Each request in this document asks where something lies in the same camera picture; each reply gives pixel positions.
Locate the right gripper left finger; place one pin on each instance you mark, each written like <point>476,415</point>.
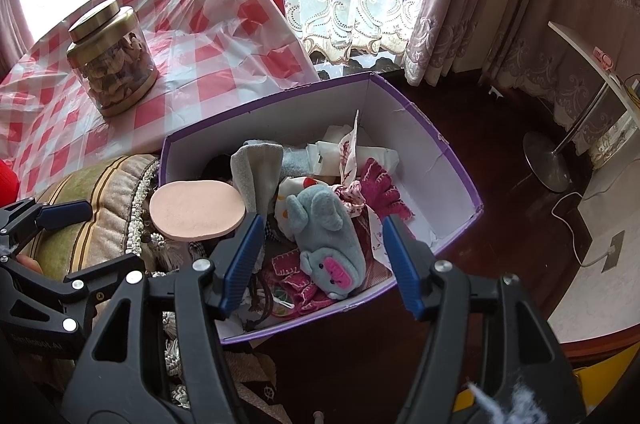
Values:
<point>121,375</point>

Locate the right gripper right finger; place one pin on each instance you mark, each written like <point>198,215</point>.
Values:
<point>524,377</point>

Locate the magenta knit glove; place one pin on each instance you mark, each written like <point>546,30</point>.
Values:
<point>293,293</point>
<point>380,192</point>

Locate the light blue towel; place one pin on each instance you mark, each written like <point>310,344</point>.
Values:
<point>329,249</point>

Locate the beige round sponge pad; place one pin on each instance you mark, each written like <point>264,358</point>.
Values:
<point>192,211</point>

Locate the red checkered tablecloth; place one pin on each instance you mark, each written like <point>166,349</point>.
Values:
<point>163,65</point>

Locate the striped sofa cushion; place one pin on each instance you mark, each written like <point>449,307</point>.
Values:
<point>117,191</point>

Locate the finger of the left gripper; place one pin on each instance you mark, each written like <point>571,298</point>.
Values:
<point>22,221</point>
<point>101,281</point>

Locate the glass jar with gold lid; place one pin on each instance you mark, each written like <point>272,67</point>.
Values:
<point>110,57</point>

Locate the purple cardboard box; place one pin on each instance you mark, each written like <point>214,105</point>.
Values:
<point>430,178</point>

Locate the white floral cloth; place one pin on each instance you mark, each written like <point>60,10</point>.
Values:
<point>348,190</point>

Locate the person's left hand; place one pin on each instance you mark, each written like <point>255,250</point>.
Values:
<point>29,263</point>

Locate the white tissue pack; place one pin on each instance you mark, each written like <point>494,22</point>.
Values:
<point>325,158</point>

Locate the red plastic thermos jug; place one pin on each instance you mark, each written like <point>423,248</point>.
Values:
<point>9,185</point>

